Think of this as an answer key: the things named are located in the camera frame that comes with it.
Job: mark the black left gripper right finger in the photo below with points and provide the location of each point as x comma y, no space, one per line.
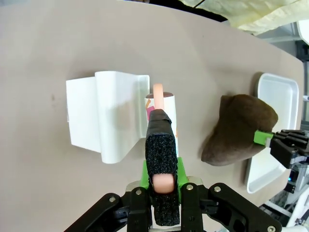
217,205

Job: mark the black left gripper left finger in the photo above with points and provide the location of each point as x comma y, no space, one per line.
135,212

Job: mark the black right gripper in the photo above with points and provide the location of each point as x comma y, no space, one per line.
300,174

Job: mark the dark brown cloth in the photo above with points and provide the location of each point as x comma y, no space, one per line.
236,130

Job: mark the silver metal tray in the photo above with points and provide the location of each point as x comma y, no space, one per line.
277,96

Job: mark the white folded plastic stand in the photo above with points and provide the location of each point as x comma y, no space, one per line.
96,116

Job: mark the person torso in yellow shirt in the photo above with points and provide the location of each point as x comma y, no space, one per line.
253,14

